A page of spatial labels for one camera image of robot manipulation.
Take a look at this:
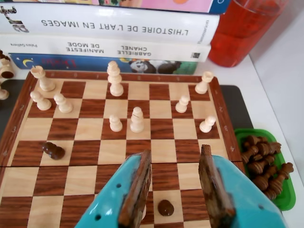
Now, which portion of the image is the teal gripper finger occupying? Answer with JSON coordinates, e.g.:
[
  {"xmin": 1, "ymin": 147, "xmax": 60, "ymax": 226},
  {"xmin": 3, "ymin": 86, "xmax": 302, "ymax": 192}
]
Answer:
[
  {"xmin": 76, "ymin": 149, "xmax": 152, "ymax": 228},
  {"xmin": 199, "ymin": 144, "xmax": 289, "ymax": 228}
]

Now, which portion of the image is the dark wooden pawn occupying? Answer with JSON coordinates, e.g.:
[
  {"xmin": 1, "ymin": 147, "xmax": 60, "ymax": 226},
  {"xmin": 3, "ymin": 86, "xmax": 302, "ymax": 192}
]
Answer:
[
  {"xmin": 42, "ymin": 142, "xmax": 66, "ymax": 160},
  {"xmin": 157, "ymin": 199, "xmax": 174, "ymax": 217}
]

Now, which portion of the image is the dark wooden chess piece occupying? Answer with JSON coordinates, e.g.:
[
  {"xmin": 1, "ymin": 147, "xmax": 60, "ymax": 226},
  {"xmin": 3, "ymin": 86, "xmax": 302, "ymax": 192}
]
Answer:
[
  {"xmin": 257, "ymin": 141, "xmax": 283, "ymax": 155},
  {"xmin": 247, "ymin": 154, "xmax": 276, "ymax": 175},
  {"xmin": 241, "ymin": 144, "xmax": 259, "ymax": 164},
  {"xmin": 244, "ymin": 135, "xmax": 261, "ymax": 146},
  {"xmin": 253, "ymin": 166, "xmax": 278, "ymax": 190},
  {"xmin": 0, "ymin": 49, "xmax": 11, "ymax": 62},
  {"xmin": 263, "ymin": 162, "xmax": 295, "ymax": 200}
]

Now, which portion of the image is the light wooden chess piece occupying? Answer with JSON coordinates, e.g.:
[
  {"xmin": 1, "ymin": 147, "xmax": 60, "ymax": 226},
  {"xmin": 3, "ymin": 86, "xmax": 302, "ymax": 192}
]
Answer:
[
  {"xmin": 0, "ymin": 79, "xmax": 10, "ymax": 100},
  {"xmin": 0, "ymin": 58, "xmax": 15, "ymax": 79}
]

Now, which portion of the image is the wooden folding chessboard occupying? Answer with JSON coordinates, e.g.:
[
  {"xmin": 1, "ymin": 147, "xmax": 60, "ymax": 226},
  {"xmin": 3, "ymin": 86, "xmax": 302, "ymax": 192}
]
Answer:
[{"xmin": 0, "ymin": 70, "xmax": 247, "ymax": 228}]

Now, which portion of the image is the green plastic tray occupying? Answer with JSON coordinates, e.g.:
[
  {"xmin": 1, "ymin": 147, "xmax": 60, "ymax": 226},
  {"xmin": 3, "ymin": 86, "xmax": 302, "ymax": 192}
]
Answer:
[{"xmin": 234, "ymin": 128, "xmax": 297, "ymax": 211}]

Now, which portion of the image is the light wooden pawn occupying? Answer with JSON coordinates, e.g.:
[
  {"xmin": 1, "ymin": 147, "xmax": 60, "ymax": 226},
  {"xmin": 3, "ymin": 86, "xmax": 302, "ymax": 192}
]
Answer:
[
  {"xmin": 199, "ymin": 115, "xmax": 217, "ymax": 133},
  {"xmin": 175, "ymin": 95, "xmax": 190, "ymax": 114},
  {"xmin": 30, "ymin": 91, "xmax": 52, "ymax": 111},
  {"xmin": 53, "ymin": 93, "xmax": 74, "ymax": 114},
  {"xmin": 109, "ymin": 114, "xmax": 123, "ymax": 133}
]

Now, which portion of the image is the light pawn centre lower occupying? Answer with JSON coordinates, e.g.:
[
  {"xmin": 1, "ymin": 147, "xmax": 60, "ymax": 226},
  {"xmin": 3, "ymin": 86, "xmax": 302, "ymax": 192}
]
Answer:
[{"xmin": 130, "ymin": 106, "xmax": 145, "ymax": 133}]

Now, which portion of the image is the light wooden king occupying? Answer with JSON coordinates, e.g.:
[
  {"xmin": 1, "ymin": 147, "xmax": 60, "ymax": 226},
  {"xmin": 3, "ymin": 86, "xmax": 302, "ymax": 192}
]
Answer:
[{"xmin": 106, "ymin": 61, "xmax": 124, "ymax": 97}]

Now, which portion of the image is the light wooden rook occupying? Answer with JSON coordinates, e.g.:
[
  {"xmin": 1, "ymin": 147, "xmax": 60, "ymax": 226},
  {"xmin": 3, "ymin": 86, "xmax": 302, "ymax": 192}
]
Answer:
[
  {"xmin": 30, "ymin": 66, "xmax": 57, "ymax": 92},
  {"xmin": 195, "ymin": 71, "xmax": 214, "ymax": 94}
]

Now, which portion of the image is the blue panda picture book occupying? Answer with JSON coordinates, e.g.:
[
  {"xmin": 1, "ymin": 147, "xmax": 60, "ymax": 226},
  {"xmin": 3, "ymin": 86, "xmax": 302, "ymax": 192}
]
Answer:
[{"xmin": 8, "ymin": 52, "xmax": 198, "ymax": 75}]

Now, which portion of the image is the white Gabrielle Chanel book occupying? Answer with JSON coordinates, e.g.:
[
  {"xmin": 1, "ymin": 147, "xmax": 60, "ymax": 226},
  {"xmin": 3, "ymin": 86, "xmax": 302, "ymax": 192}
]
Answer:
[{"xmin": 0, "ymin": 33, "xmax": 211, "ymax": 63}]

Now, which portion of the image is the clear cup with red liquid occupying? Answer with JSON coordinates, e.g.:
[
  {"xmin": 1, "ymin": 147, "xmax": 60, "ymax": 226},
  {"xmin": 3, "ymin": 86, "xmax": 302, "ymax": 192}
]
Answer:
[{"xmin": 208, "ymin": 0, "xmax": 289, "ymax": 68}]

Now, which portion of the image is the white Histoire de l'art book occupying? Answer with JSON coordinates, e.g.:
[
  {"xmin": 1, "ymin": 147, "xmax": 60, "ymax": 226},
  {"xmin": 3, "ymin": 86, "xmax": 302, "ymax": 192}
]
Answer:
[{"xmin": 0, "ymin": 2, "xmax": 220, "ymax": 46}]

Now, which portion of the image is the pink and blue puzzle box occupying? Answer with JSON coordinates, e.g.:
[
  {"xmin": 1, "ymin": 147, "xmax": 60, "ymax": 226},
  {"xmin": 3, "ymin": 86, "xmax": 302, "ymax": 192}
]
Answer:
[{"xmin": 0, "ymin": 0, "xmax": 232, "ymax": 14}]

